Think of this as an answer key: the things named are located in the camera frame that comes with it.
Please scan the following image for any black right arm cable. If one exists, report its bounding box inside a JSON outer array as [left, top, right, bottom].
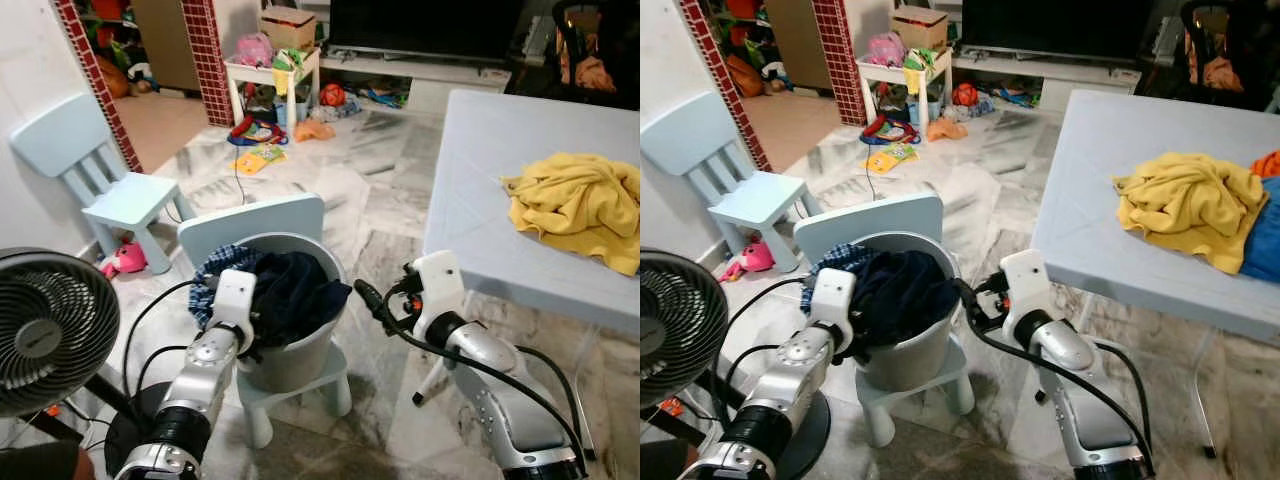
[[952, 278, 1159, 476], [352, 278, 591, 479]]

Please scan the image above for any white folding table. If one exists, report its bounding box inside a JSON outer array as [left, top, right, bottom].
[[420, 88, 641, 406], [1030, 88, 1280, 459]]

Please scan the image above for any yellow picture book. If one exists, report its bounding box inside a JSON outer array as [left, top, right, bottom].
[[865, 142, 922, 175], [235, 144, 289, 177]]

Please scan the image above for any black floor fan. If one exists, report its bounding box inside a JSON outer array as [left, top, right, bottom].
[[640, 250, 833, 480], [0, 248, 176, 480]]

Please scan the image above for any black television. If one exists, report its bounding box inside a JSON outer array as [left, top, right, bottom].
[[960, 0, 1163, 63], [328, 0, 528, 67]]

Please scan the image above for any person in grey clothing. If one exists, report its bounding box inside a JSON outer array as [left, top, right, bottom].
[[640, 440, 703, 480], [0, 441, 98, 480]]

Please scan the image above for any cardboard box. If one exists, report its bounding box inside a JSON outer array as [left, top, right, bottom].
[[890, 5, 952, 51], [260, 5, 319, 51]]

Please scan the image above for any pink bag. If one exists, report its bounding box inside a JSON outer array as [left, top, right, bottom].
[[235, 33, 277, 69], [867, 32, 907, 67]]

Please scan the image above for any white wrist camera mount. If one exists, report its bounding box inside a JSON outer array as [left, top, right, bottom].
[[808, 266, 858, 339], [208, 267, 259, 339], [410, 250, 468, 339], [998, 249, 1055, 331]]

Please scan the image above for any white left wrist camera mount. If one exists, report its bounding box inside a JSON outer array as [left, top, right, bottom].
[[808, 266, 858, 339], [208, 267, 259, 339]]

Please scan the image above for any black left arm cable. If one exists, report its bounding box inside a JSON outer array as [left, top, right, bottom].
[[120, 278, 216, 401], [716, 278, 816, 411]]

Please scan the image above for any blue plaid garment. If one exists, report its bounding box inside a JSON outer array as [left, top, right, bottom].
[[188, 243, 263, 329], [803, 243, 883, 319]]

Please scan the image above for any black stroller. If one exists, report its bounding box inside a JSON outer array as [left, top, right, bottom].
[[1180, 0, 1280, 111], [552, 0, 641, 111]]

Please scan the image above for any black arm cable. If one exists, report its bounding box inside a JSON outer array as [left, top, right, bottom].
[[120, 278, 216, 401], [716, 278, 816, 411], [952, 278, 1159, 476], [352, 278, 591, 479]]

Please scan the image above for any small white side table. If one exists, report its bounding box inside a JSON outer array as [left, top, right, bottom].
[[224, 48, 322, 133], [857, 48, 953, 139]]

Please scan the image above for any yellow shirt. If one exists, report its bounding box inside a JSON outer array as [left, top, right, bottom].
[[502, 152, 641, 278], [1112, 152, 1271, 276]]

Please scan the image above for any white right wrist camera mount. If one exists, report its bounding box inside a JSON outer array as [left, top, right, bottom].
[[998, 249, 1055, 331], [410, 250, 468, 339]]

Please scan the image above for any pink plush toy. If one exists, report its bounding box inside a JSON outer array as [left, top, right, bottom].
[[717, 240, 777, 285], [98, 240, 150, 280]]

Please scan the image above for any navy blue garment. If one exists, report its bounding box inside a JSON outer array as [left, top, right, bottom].
[[245, 250, 354, 348], [862, 250, 967, 348]]

